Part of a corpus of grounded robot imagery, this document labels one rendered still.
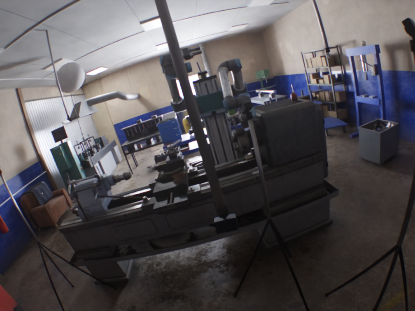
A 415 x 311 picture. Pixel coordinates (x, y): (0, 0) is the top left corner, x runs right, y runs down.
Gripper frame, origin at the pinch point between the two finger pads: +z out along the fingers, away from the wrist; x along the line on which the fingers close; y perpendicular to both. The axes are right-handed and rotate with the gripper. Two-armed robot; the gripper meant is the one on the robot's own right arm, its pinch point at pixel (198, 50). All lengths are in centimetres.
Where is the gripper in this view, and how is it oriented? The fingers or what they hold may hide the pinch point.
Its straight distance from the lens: 189.9
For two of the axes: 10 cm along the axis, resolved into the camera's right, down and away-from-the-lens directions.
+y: 1.4, 4.9, 8.6
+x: 2.5, 8.2, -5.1
